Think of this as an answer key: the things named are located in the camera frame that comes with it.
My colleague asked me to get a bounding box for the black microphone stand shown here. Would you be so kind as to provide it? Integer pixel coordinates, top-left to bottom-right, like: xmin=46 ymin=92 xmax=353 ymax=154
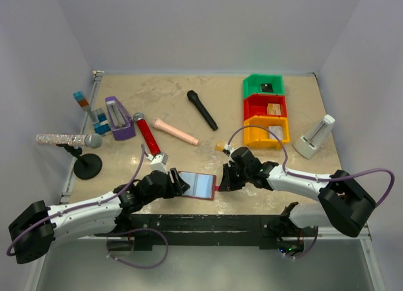
xmin=57 ymin=144 xmax=103 ymax=180

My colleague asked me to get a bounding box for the red microphone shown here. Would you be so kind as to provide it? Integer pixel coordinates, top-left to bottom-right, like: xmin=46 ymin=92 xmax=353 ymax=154
xmin=133 ymin=112 xmax=161 ymax=156

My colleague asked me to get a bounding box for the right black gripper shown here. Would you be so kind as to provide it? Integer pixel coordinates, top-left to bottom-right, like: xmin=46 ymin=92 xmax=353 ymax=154
xmin=219 ymin=162 xmax=251 ymax=191

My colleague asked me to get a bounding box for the black microphone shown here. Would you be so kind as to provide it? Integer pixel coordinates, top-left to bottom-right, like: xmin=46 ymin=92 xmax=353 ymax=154
xmin=186 ymin=90 xmax=219 ymax=131

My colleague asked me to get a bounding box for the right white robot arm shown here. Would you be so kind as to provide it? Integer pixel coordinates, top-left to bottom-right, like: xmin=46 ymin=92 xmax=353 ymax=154
xmin=219 ymin=144 xmax=376 ymax=237

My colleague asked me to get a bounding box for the pink microphone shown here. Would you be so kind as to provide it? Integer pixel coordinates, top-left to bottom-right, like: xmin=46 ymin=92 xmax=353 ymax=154
xmin=152 ymin=118 xmax=199 ymax=146

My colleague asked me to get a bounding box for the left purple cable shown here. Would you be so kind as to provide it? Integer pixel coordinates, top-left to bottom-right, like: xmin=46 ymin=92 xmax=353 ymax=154
xmin=6 ymin=143 xmax=155 ymax=257

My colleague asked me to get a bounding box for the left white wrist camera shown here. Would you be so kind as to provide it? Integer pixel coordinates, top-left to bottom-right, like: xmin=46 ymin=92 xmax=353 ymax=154
xmin=150 ymin=153 xmax=168 ymax=173

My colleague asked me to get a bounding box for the glitter silver microphone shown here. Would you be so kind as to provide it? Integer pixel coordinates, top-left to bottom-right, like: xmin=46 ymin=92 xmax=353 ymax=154
xmin=35 ymin=134 xmax=103 ymax=149

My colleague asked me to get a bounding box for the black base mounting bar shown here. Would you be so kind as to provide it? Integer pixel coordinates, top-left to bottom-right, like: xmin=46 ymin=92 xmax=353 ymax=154
xmin=130 ymin=214 xmax=315 ymax=249

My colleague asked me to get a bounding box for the green storage bin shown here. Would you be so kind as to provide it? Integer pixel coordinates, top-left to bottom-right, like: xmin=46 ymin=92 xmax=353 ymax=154
xmin=242 ymin=74 xmax=285 ymax=99

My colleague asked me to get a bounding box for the red leather card holder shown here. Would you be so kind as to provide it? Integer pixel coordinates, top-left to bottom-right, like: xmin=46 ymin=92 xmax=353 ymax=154
xmin=179 ymin=171 xmax=217 ymax=200

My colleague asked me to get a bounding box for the purple metronome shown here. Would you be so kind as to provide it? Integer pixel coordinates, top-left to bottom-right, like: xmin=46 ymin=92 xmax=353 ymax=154
xmin=105 ymin=96 xmax=135 ymax=141

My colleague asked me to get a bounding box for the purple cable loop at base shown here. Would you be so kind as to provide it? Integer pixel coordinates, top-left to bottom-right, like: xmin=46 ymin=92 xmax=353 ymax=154
xmin=106 ymin=226 xmax=169 ymax=269

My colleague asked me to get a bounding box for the white metronome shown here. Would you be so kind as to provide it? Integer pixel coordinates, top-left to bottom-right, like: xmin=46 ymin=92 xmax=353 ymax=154
xmin=293 ymin=115 xmax=335 ymax=159

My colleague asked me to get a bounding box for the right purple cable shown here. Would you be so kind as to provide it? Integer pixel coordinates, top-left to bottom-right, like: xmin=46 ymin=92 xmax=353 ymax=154
xmin=225 ymin=125 xmax=395 ymax=210

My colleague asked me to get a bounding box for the blue toy brick tower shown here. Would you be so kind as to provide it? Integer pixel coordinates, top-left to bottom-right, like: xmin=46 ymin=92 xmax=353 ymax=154
xmin=73 ymin=91 xmax=111 ymax=137

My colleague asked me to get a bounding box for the red storage bin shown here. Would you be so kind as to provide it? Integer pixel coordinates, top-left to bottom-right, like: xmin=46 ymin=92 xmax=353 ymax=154
xmin=243 ymin=94 xmax=288 ymax=120

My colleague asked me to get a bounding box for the grey card in yellow bin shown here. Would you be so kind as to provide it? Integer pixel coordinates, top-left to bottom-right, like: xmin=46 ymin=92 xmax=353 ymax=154
xmin=269 ymin=125 xmax=283 ymax=140

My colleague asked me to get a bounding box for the left aluminium frame rail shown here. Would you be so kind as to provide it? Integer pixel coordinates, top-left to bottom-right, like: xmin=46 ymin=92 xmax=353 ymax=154
xmin=60 ymin=71 xmax=105 ymax=203

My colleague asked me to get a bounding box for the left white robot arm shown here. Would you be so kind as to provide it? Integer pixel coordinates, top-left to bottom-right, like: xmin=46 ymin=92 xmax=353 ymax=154
xmin=6 ymin=168 xmax=190 ymax=264

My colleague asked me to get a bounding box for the yellow storage bin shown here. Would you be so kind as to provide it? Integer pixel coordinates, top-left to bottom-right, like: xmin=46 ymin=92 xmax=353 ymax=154
xmin=244 ymin=115 xmax=290 ymax=149

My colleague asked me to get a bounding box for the black card in green bin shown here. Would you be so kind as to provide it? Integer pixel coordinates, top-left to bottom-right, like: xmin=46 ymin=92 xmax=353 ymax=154
xmin=260 ymin=83 xmax=274 ymax=93

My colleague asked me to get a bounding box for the tan card in red bin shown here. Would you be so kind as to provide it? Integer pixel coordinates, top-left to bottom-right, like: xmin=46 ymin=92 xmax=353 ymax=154
xmin=266 ymin=103 xmax=281 ymax=117

